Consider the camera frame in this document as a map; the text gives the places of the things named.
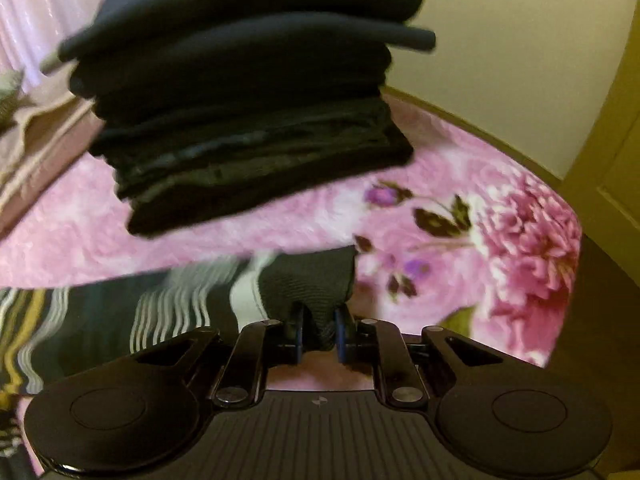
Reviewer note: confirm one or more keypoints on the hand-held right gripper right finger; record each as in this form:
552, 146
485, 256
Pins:
343, 334

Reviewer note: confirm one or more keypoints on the grey cushion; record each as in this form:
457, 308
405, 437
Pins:
9, 95

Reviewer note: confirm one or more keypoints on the striped knit garment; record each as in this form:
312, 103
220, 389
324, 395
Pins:
165, 305

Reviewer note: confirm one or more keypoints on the pink floral blanket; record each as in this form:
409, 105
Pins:
500, 220

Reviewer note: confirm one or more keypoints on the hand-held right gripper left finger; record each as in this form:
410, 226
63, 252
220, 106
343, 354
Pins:
297, 332

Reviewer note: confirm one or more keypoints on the beige bedding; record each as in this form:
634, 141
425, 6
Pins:
35, 140

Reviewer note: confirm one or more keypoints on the stack of dark folded clothes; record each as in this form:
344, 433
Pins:
240, 85

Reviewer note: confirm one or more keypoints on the yellow door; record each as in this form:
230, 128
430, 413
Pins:
607, 170

